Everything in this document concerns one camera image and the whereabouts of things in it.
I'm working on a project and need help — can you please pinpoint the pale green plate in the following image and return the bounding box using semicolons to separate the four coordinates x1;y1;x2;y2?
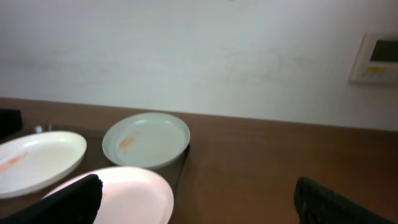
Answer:
102;113;190;170

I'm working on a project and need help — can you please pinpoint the white plate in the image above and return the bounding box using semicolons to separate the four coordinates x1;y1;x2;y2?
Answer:
1;131;87;199

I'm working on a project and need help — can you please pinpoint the black small tray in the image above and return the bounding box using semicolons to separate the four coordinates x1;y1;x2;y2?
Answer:
0;109;23;139

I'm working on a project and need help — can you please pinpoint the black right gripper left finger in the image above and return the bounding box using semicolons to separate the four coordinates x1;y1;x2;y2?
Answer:
1;174;103;224

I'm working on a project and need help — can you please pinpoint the pink plate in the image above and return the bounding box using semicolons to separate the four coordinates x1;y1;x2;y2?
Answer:
47;166;174;224

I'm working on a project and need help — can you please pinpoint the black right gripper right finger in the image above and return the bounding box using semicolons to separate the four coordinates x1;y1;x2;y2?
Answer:
294;177;393;224

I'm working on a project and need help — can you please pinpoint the white wall control panel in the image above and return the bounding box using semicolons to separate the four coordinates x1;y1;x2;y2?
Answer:
349;32;397;85

